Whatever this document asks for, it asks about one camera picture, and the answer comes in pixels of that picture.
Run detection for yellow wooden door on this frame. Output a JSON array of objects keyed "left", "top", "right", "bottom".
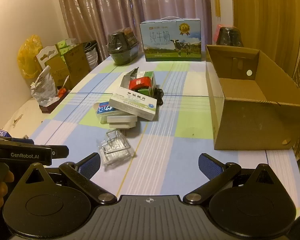
[{"left": 231, "top": 0, "right": 300, "bottom": 75}]

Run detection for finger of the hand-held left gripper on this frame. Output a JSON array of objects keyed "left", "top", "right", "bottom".
[
  {"left": 51, "top": 145, "right": 70, "bottom": 159},
  {"left": 0, "top": 135, "right": 35, "bottom": 146}
]

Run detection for checked cloth desktop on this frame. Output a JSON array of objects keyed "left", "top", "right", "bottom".
[{"left": 27, "top": 51, "right": 300, "bottom": 213}]

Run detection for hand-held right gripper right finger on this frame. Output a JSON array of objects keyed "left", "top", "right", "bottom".
[{"left": 183, "top": 153, "right": 278, "bottom": 205}]

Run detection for silver foil bag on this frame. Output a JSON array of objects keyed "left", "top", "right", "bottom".
[{"left": 120, "top": 67, "right": 140, "bottom": 90}]

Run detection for green tissue packs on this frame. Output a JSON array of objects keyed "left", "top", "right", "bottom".
[{"left": 55, "top": 39, "right": 73, "bottom": 57}]

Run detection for clear plastic tray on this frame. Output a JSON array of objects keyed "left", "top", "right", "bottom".
[{"left": 97, "top": 129, "right": 135, "bottom": 167}]

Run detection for pink curtain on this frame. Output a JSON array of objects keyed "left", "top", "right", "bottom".
[{"left": 54, "top": 0, "right": 213, "bottom": 63}]

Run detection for person's left hand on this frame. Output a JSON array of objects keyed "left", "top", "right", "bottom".
[{"left": 0, "top": 172, "right": 15, "bottom": 215}]

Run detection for crumpled silver white bag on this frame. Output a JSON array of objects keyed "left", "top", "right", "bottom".
[{"left": 31, "top": 65, "right": 58, "bottom": 107}]

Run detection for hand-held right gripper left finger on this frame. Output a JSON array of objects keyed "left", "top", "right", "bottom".
[{"left": 22, "top": 152, "right": 117, "bottom": 205}]

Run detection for long green box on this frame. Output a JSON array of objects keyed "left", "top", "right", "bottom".
[{"left": 137, "top": 71, "right": 157, "bottom": 97}]

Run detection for dark brown tray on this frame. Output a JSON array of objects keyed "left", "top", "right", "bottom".
[{"left": 39, "top": 89, "right": 72, "bottom": 114}]

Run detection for blue milk gift carton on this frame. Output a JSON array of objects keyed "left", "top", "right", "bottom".
[{"left": 139, "top": 17, "right": 202, "bottom": 62}]

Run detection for white green medicine box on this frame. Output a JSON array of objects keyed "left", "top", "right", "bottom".
[{"left": 109, "top": 88, "right": 157, "bottom": 121}]

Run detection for black cable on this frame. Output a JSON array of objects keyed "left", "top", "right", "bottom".
[{"left": 152, "top": 86, "right": 164, "bottom": 105}]

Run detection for yellowish cardboard box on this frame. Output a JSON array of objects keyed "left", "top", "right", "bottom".
[{"left": 45, "top": 56, "right": 70, "bottom": 89}]

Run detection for dark wrapped pot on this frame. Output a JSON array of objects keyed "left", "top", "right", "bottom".
[
  {"left": 107, "top": 27, "right": 138, "bottom": 65},
  {"left": 216, "top": 26, "right": 243, "bottom": 47}
]

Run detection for clear blue label box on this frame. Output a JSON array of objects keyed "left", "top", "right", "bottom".
[{"left": 94, "top": 101, "right": 120, "bottom": 124}]

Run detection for white carved chair back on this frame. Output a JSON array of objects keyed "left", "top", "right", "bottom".
[{"left": 36, "top": 45, "right": 59, "bottom": 73}]

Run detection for red packet behind pot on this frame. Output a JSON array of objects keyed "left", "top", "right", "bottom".
[{"left": 213, "top": 24, "right": 223, "bottom": 46}]

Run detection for yellow plastic bag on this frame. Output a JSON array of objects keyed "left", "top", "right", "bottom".
[{"left": 17, "top": 35, "right": 44, "bottom": 79}]

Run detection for red snack packet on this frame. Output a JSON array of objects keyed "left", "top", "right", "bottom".
[{"left": 129, "top": 77, "right": 152, "bottom": 90}]

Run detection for black white paper bag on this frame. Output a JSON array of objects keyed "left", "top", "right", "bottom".
[{"left": 84, "top": 40, "right": 99, "bottom": 72}]

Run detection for brown cardboard box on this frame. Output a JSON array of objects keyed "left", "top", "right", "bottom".
[{"left": 64, "top": 44, "right": 90, "bottom": 90}]

